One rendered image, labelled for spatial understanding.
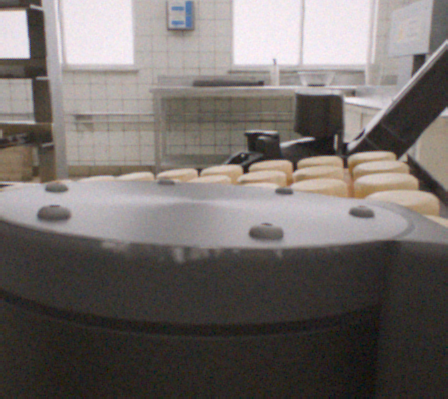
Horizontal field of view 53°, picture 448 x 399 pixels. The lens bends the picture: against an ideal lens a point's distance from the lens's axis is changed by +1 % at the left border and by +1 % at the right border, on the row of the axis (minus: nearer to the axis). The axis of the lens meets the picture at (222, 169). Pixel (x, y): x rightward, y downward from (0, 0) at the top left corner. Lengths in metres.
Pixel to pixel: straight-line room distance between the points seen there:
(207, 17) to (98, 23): 1.04
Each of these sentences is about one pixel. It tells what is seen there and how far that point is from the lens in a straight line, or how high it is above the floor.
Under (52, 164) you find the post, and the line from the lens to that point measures 0.69.
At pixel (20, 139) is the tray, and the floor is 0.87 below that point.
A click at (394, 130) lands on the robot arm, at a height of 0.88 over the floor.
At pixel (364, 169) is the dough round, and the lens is 0.45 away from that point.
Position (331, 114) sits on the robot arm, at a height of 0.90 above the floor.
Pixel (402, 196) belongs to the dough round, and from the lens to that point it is 0.34.
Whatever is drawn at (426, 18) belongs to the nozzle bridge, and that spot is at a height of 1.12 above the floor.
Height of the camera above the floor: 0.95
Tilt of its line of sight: 11 degrees down
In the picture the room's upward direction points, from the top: straight up
